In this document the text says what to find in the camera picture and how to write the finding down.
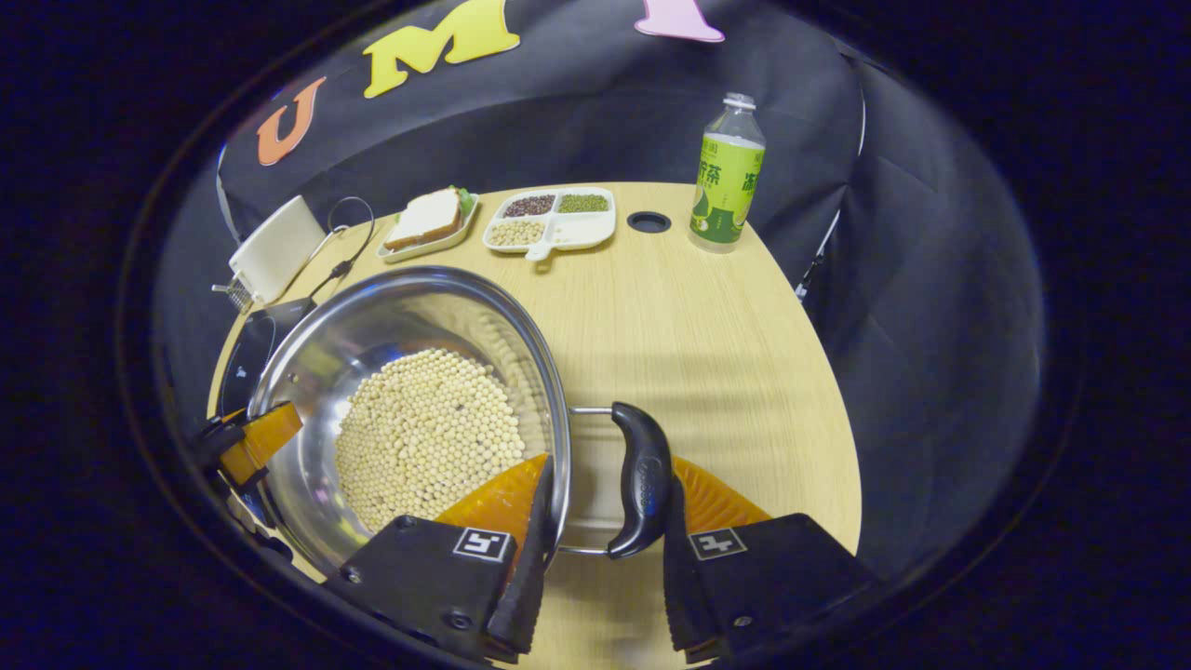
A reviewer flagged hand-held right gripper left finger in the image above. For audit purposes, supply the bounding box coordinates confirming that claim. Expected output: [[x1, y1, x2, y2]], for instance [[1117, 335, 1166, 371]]
[[324, 452, 557, 664]]

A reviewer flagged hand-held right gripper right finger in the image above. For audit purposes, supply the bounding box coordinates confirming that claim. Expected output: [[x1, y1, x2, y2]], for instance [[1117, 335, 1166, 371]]
[[662, 455, 881, 664]]

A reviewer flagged black induction cooktop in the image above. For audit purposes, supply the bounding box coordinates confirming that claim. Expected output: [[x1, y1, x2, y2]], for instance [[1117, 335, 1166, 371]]
[[219, 298, 317, 420]]

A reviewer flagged stainless steel pot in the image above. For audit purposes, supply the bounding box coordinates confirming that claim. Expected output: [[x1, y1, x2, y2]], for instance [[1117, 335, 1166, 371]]
[[247, 265, 673, 578]]

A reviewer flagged pile of soybeans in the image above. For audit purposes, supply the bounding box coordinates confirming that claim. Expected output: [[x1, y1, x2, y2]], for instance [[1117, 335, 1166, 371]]
[[335, 349, 527, 531]]

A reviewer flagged white toaster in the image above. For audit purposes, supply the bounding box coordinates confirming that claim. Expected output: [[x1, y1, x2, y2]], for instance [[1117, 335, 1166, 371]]
[[228, 195, 328, 303]]

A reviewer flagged white rectangular plate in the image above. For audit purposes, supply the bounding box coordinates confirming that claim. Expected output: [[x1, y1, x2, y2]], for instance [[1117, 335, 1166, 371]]
[[377, 191, 480, 263]]

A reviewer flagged sandwich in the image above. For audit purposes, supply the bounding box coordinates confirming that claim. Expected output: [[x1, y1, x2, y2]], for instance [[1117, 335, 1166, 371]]
[[384, 186, 475, 250]]

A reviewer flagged white divided bean tray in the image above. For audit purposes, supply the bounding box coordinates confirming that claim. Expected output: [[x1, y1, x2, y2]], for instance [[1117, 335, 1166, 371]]
[[482, 186, 617, 261]]

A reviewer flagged green label drink bottle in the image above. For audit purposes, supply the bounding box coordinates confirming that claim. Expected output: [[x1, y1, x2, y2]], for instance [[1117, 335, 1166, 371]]
[[689, 93, 767, 254]]

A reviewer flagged black power cable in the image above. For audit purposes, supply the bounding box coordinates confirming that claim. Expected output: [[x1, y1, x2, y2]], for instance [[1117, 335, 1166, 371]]
[[312, 197, 375, 299]]

